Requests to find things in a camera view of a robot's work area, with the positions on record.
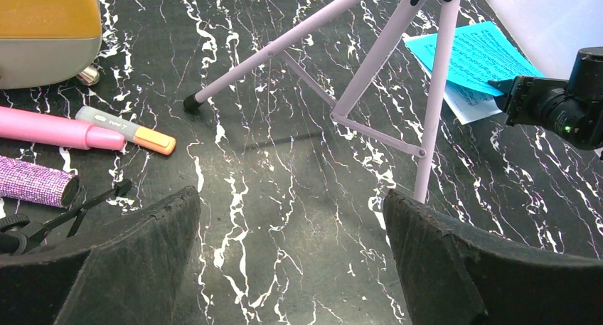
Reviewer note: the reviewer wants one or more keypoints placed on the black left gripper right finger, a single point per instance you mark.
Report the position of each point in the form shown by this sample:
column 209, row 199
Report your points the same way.
column 454, row 273

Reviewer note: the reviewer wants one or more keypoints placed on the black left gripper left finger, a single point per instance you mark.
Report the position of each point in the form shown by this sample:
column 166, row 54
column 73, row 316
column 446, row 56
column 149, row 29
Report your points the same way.
column 125, row 272

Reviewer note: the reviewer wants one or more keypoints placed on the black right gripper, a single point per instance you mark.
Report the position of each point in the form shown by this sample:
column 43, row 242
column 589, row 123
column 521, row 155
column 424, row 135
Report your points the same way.
column 524, row 98

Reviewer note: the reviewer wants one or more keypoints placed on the white sheet music book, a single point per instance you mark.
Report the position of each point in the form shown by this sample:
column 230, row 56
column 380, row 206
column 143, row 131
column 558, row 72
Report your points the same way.
column 469, row 105

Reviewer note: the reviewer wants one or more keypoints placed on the blue sheet music page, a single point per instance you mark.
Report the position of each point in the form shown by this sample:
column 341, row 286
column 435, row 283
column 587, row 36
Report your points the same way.
column 482, row 53

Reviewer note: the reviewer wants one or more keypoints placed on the black tripod microphone stand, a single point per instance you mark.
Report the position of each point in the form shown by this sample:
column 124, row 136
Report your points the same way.
column 20, row 235

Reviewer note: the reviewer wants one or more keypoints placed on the pink microphone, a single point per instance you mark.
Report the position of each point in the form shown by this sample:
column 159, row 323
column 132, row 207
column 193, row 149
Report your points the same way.
column 58, row 131

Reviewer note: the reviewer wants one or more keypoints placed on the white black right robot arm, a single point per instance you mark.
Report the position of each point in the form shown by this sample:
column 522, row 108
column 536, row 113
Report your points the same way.
column 572, row 108

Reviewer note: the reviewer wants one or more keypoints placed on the beige orange drawer cabinet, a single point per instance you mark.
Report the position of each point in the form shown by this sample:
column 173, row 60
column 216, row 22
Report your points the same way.
column 44, row 42

